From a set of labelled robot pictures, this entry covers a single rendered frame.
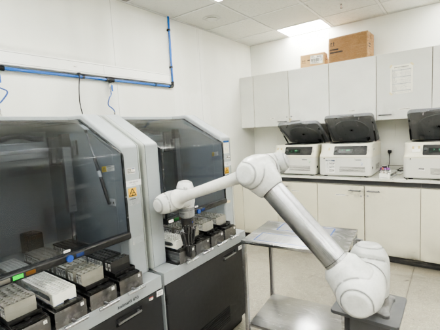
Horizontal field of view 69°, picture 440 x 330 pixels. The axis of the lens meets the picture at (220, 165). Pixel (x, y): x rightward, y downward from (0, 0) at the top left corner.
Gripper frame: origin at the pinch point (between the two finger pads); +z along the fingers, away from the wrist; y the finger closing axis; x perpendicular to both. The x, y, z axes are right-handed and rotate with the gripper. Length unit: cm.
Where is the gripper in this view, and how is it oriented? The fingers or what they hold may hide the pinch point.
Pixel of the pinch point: (189, 251)
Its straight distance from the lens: 194.5
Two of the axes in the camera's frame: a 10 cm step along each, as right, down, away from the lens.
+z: 0.5, 9.9, 1.1
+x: 8.1, 0.2, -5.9
